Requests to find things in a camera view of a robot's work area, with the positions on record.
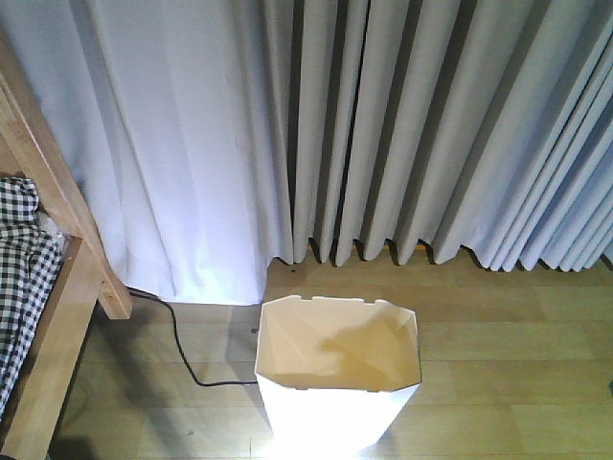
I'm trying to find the white plastic trash bin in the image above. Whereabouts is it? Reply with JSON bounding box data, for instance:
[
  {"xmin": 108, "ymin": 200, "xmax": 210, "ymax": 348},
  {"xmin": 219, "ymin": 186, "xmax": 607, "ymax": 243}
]
[{"xmin": 255, "ymin": 295, "xmax": 422, "ymax": 452}]

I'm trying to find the white pleated curtain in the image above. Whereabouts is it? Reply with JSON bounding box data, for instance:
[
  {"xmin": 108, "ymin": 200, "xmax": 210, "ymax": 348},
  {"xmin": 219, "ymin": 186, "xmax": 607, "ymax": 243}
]
[{"xmin": 1, "ymin": 1, "xmax": 612, "ymax": 304}]

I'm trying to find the black white checkered bedding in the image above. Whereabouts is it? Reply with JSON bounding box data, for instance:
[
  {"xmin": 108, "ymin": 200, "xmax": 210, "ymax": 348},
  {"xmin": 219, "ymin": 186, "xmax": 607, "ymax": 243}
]
[{"xmin": 1, "ymin": 176, "xmax": 62, "ymax": 410}]

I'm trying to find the black power cord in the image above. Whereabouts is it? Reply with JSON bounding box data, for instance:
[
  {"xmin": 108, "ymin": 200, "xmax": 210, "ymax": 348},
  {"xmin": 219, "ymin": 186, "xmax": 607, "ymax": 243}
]
[{"xmin": 125, "ymin": 286, "xmax": 258, "ymax": 388}]

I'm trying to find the wooden bed frame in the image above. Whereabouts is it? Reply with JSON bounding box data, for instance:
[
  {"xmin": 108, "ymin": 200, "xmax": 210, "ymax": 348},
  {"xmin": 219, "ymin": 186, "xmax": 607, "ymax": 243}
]
[{"xmin": 1, "ymin": 40, "xmax": 132, "ymax": 459}]

